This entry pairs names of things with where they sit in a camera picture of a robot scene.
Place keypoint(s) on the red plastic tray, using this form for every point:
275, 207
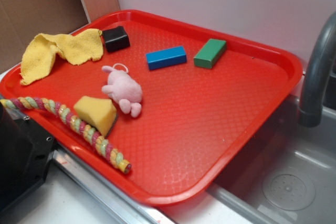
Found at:
193, 120

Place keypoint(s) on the black cube block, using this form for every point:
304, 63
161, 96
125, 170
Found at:
116, 39

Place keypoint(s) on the grey faucet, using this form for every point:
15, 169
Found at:
318, 88

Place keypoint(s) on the pink plush toy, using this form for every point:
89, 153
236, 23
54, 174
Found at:
122, 89

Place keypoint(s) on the yellow sponge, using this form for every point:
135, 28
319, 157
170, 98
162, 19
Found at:
99, 113

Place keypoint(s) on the brown cardboard panel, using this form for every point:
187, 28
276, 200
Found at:
21, 20

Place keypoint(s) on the green rectangular block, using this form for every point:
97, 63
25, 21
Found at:
210, 53

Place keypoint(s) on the grey sink basin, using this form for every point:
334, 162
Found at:
285, 173

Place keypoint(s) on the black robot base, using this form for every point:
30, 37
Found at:
26, 151

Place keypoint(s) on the blue rectangular block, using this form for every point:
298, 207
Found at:
166, 58

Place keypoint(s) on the yellow cloth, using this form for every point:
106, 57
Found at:
40, 55

